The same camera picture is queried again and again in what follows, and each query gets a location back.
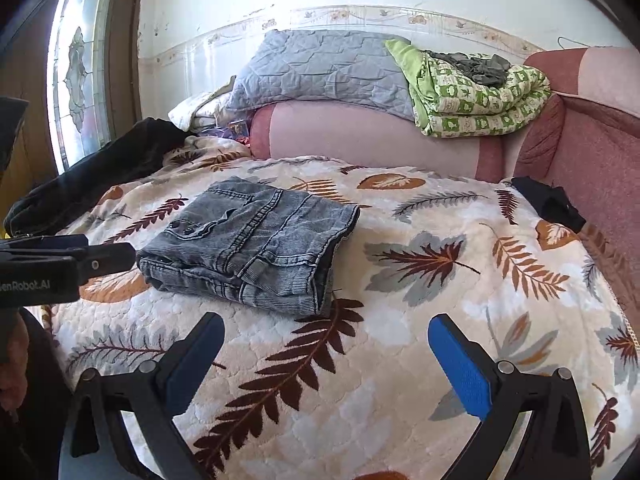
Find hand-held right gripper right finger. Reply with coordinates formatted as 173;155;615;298
427;313;593;480

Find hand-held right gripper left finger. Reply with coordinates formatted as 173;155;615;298
59;311;226;480

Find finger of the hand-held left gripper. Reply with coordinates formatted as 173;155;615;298
75;242;137;275

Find grey-blue denim pants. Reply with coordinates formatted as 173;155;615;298
136;176;362;317

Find person's left hand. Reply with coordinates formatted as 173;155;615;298
0;317;29;411

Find leaf-printed cream blanket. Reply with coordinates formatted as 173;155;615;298
10;135;640;480

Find black jacket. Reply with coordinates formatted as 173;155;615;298
4;117;193;238

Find person's dark clothing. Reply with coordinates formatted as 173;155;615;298
17;305;76;480

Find white pillow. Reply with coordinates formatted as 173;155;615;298
168;75;238;133

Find colourful small clutter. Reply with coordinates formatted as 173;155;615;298
200;119;253;147

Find stained glass window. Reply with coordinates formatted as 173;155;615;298
47;0;118;171

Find small black cloth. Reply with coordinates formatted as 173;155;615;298
510;176;587;234

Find pink sofa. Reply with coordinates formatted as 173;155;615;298
249;47;640;311

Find green patterned quilt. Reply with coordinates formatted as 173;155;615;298
384;39;552;138

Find grey quilted blanket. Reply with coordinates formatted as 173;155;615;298
225;29;416;122

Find dark grey crumpled cloth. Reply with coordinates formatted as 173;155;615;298
424;50;512;88

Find brown wooden door frame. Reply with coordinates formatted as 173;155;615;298
107;0;151;133

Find wire clothes hanger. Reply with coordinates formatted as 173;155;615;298
557;36;601;52

